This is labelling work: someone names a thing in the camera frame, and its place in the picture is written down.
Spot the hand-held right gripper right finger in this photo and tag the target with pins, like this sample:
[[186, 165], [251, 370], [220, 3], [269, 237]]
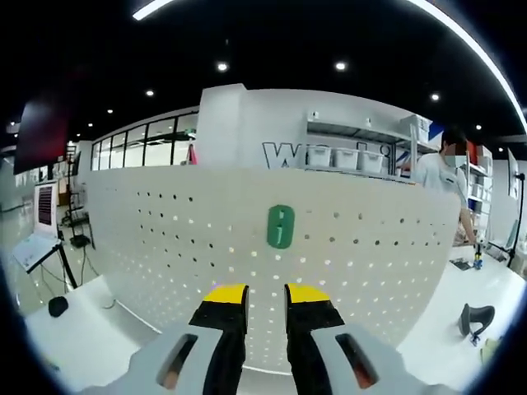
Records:
[[354, 362]]

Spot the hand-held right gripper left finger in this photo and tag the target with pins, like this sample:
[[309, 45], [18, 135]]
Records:
[[181, 362]]

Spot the white perforated mounting plate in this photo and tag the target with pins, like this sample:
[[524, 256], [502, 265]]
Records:
[[370, 288]]

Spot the green hook assembly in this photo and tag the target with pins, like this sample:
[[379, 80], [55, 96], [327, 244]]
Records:
[[288, 230]]

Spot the dark grey curved tool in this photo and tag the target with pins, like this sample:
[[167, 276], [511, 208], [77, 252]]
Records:
[[473, 317]]

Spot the black computer mouse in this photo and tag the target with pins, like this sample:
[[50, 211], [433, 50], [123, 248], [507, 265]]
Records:
[[58, 306]]

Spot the pale green object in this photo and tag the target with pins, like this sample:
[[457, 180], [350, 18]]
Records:
[[491, 349]]

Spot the black laptop stand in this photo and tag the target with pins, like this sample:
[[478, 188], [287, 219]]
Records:
[[68, 267]]

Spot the small blue yellow object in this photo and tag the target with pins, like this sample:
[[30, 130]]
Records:
[[478, 256]]

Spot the white storage bin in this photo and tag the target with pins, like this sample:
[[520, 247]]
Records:
[[346, 159], [371, 161], [320, 157]]

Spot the open white laptop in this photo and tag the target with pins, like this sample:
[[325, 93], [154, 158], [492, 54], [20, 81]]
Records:
[[45, 210]]

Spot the pink hanging cloth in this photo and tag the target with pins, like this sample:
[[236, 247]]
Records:
[[192, 155]]

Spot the black tripod stand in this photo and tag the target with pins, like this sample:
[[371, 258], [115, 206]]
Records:
[[516, 214]]

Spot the black framed glass partition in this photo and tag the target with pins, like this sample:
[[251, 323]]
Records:
[[136, 144]]

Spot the grey metal shelf rack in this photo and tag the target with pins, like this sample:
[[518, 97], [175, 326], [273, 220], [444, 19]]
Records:
[[354, 131]]

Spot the hanging dark red screen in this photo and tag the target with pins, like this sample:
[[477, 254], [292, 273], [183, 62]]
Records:
[[41, 131]]

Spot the recessed ceiling spotlights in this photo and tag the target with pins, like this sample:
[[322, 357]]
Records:
[[222, 66]]

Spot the linear ceiling light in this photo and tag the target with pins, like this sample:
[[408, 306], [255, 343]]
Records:
[[150, 10], [473, 37]]

